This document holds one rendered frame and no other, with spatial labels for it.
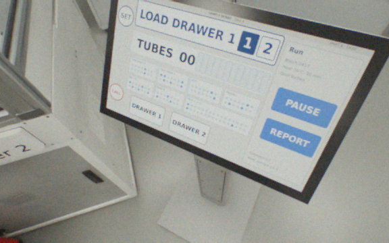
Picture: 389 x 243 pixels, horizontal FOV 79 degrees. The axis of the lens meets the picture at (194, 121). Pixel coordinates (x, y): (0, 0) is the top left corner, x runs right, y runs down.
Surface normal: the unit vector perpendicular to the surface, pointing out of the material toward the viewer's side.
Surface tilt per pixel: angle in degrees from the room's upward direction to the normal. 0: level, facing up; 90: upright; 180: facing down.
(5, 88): 90
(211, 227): 3
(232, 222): 5
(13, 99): 90
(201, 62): 50
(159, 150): 0
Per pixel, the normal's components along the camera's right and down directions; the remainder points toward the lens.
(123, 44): -0.39, 0.26
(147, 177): -0.07, -0.52
